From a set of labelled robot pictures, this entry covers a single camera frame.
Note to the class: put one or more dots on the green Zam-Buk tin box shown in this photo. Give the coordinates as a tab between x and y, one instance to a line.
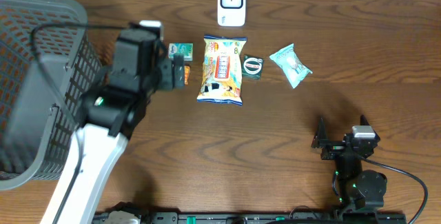
252	67

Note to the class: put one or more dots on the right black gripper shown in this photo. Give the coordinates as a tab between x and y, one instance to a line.
334	147

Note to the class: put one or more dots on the grey plastic mesh basket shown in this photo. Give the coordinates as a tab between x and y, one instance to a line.
35	135

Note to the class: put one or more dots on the light green candy packet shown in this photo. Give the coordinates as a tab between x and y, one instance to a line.
293	68

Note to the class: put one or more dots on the teal silver small box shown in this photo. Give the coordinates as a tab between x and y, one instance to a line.
186	49

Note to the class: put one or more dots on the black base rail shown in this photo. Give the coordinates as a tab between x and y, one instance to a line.
129	213

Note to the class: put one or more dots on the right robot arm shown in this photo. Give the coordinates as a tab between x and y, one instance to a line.
358	190

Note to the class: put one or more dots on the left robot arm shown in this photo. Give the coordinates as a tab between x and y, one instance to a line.
107	115

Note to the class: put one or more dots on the orange small box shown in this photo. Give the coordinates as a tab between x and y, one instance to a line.
186	74

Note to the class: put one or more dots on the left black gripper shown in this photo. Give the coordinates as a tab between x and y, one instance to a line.
167	72

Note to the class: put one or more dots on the white barcode scanner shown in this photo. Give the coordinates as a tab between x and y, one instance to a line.
231	13

